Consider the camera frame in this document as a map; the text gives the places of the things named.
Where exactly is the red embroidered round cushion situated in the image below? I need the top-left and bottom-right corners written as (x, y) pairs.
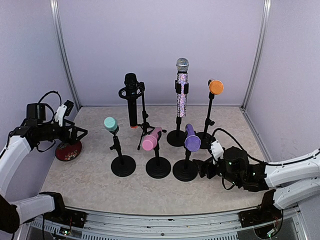
top-left (55, 141), bottom-right (83, 162)

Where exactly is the purple mic round stand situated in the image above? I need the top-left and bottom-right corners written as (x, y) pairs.
top-left (172, 149), bottom-right (198, 182)

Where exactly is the purple microphone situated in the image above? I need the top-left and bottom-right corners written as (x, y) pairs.
top-left (184, 123), bottom-right (201, 152)

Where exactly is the black microphone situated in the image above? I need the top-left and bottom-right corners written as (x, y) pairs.
top-left (124, 73), bottom-right (138, 129)

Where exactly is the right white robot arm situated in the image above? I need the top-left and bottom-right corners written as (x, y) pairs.
top-left (193, 146), bottom-right (320, 222)

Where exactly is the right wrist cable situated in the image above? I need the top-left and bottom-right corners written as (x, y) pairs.
top-left (211, 127), bottom-right (268, 166)

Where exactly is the black tripod mic stand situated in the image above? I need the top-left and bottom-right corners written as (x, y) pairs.
top-left (118, 82), bottom-right (155, 151)

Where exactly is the orange microphone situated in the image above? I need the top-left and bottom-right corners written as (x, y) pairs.
top-left (208, 79), bottom-right (224, 95)

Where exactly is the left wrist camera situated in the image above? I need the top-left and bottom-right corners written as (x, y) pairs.
top-left (54, 100), bottom-right (74, 127)

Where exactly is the teal mic round stand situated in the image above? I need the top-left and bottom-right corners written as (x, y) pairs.
top-left (110, 134), bottom-right (136, 178)

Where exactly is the aluminium front rail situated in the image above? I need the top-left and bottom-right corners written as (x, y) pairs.
top-left (17, 202), bottom-right (311, 240)

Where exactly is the pink microphone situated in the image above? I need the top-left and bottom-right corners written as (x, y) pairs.
top-left (142, 126), bottom-right (163, 151)

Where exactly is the orange mic round stand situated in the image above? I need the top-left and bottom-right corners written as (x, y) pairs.
top-left (196, 92), bottom-right (215, 150)

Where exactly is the teal microphone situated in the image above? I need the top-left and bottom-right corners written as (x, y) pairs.
top-left (103, 116), bottom-right (119, 135)

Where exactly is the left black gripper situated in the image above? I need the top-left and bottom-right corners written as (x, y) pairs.
top-left (37, 118), bottom-right (88, 145)

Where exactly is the pink mic round stand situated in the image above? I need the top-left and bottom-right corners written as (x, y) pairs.
top-left (145, 141), bottom-right (172, 179)

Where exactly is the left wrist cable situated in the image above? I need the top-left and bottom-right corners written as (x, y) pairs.
top-left (37, 90), bottom-right (63, 118)

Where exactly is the glitter mic round stand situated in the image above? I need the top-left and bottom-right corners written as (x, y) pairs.
top-left (166, 79), bottom-right (190, 148)

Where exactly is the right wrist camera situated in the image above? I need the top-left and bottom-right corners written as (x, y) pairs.
top-left (209, 140), bottom-right (224, 162)

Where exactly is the wrist cable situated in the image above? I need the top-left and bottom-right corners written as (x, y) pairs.
top-left (37, 90), bottom-right (63, 118)
top-left (211, 127), bottom-right (268, 166)

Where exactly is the glitter silver microphone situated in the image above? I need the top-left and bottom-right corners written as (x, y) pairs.
top-left (175, 57), bottom-right (189, 118)

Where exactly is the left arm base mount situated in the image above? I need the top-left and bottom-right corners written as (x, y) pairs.
top-left (44, 208), bottom-right (87, 229)

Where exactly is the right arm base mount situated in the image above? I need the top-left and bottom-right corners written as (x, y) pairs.
top-left (238, 208), bottom-right (283, 228)

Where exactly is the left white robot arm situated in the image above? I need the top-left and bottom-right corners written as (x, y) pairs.
top-left (0, 100), bottom-right (88, 234)

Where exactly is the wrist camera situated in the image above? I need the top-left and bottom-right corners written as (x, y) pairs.
top-left (209, 140), bottom-right (224, 162)
top-left (54, 100), bottom-right (74, 127)

